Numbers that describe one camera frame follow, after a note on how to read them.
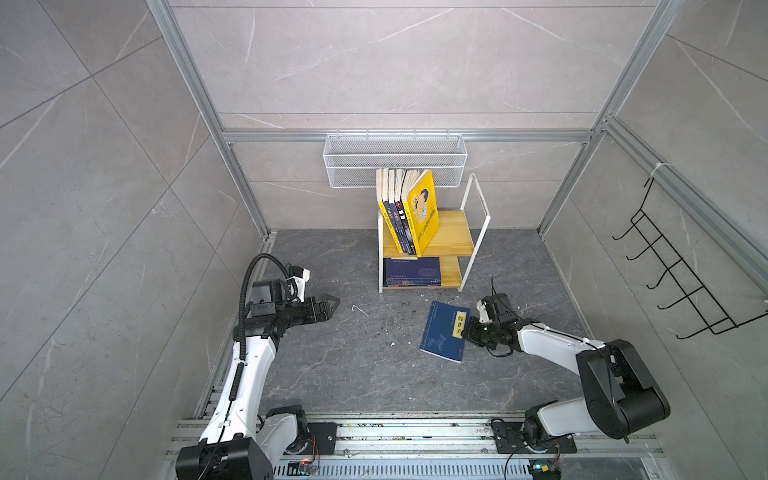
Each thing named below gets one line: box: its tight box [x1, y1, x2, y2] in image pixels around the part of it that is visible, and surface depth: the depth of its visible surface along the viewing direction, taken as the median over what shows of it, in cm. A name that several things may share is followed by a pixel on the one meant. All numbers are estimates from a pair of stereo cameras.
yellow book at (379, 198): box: [376, 168, 403, 254], surface depth 78 cm
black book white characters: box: [394, 169, 416, 255], surface depth 78 cm
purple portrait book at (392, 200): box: [388, 169, 414, 256], surface depth 78 cm
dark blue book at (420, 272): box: [383, 256, 441, 288], surface depth 100 cm
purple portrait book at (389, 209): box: [382, 168, 408, 255], surface depth 78 cm
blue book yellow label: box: [420, 301, 470, 364], surface depth 93 cm
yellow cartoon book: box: [401, 169, 440, 257], surface depth 80 cm
